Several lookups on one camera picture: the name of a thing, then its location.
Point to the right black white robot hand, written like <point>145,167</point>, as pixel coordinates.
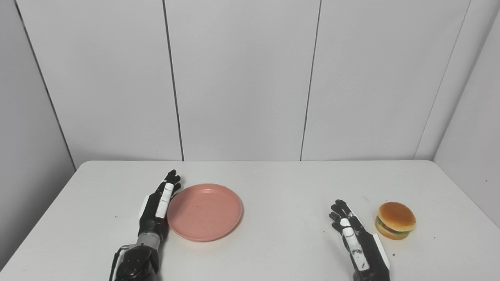
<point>361,249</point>

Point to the pink round plate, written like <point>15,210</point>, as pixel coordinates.
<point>205,212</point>

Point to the toy hamburger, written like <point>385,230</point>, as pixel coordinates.
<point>395,219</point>

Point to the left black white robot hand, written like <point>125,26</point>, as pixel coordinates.
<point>154,212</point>

